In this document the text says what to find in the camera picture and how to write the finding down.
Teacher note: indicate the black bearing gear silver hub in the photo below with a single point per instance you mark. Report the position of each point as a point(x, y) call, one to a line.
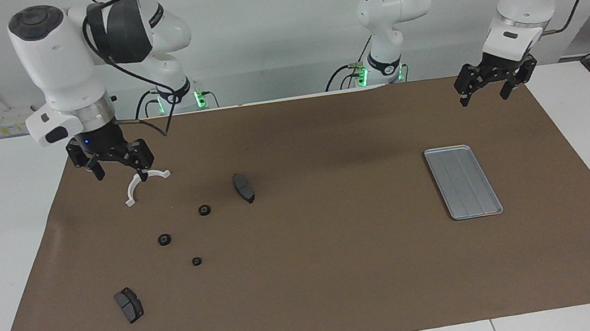
point(164, 239)
point(204, 210)

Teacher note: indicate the brown table mat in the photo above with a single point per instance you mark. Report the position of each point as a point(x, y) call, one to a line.
point(343, 273)

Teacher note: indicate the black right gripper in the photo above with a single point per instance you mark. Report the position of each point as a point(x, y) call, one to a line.
point(107, 147)

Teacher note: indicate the single grey brake pad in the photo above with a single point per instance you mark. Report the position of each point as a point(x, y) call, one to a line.
point(244, 188)

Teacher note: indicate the silver metal tray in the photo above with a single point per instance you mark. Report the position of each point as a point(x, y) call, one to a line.
point(465, 183)

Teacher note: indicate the stacked grey brake pad pair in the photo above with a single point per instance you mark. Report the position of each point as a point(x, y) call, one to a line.
point(130, 305)

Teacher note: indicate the white curved plastic bracket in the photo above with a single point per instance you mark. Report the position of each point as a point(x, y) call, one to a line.
point(131, 195)

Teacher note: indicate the white Franka right arm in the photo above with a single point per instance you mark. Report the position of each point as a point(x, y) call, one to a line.
point(53, 60)

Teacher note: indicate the white wall box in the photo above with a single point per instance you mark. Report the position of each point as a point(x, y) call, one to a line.
point(10, 122)

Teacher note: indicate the small black gear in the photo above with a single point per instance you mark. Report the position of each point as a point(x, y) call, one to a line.
point(196, 261)

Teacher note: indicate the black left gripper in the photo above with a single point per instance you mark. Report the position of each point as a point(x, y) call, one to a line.
point(493, 71)

